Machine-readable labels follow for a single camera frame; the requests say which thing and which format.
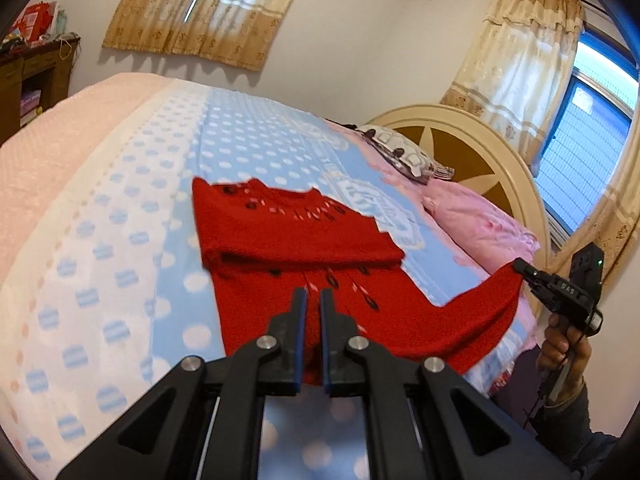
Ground pink pillow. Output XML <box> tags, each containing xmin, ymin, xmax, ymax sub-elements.
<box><xmin>422</xmin><ymin>179</ymin><xmax>542</xmax><ymax>272</ymax></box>

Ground window with blue frame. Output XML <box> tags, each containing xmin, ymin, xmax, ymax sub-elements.
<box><xmin>534</xmin><ymin>30</ymin><xmax>640</xmax><ymax>238</ymax></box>

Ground patterned pillow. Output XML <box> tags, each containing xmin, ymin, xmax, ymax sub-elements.
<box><xmin>356</xmin><ymin>124</ymin><xmax>456</xmax><ymax>185</ymax></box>

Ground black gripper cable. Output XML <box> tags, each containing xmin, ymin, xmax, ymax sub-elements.
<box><xmin>522</xmin><ymin>369</ymin><xmax>552</xmax><ymax>432</ymax></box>

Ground person's right hand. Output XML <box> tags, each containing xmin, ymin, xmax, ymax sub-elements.
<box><xmin>537</xmin><ymin>312</ymin><xmax>592</xmax><ymax>387</ymax></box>

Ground narrow beige flowered curtain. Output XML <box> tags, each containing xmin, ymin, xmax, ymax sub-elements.
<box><xmin>440</xmin><ymin>0</ymin><xmax>586</xmax><ymax>163</ymax></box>

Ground brown wooden cabinet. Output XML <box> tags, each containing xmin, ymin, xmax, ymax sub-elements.
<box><xmin>0</xmin><ymin>34</ymin><xmax>82</xmax><ymax>147</ymax></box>

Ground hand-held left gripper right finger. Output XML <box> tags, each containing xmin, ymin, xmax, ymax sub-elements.
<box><xmin>320</xmin><ymin>289</ymin><xmax>574</xmax><ymax>480</ymax></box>

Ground person's right forearm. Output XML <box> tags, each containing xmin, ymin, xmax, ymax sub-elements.
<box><xmin>524</xmin><ymin>382</ymin><xmax>622</xmax><ymax>478</ymax></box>

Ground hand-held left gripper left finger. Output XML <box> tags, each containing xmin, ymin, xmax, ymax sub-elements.
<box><xmin>55</xmin><ymin>287</ymin><xmax>308</xmax><ymax>480</ymax></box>

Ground bed with blue dotted sheet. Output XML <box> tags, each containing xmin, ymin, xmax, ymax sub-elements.
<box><xmin>0</xmin><ymin>72</ymin><xmax>551</xmax><ymax>480</ymax></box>

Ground cream and brown headboard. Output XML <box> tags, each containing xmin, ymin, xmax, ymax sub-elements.
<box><xmin>367</xmin><ymin>104</ymin><xmax>552</xmax><ymax>266</ymax></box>

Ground wide beige flowered curtain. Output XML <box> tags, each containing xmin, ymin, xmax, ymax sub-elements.
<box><xmin>102</xmin><ymin>0</ymin><xmax>319</xmax><ymax>72</ymax></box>

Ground pale pink bed cover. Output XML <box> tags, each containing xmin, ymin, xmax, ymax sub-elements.
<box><xmin>0</xmin><ymin>72</ymin><xmax>168</xmax><ymax>271</ymax></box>

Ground pink boxes in desk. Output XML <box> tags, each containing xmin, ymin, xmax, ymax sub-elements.
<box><xmin>19</xmin><ymin>89</ymin><xmax>44</xmax><ymax>127</ymax></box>

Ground red knitted sweater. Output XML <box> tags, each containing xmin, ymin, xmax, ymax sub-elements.
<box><xmin>191</xmin><ymin>177</ymin><xmax>524</xmax><ymax>387</ymax></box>

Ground red gift bag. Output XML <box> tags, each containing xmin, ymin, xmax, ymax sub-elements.
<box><xmin>12</xmin><ymin>2</ymin><xmax>57</xmax><ymax>44</ymax></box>

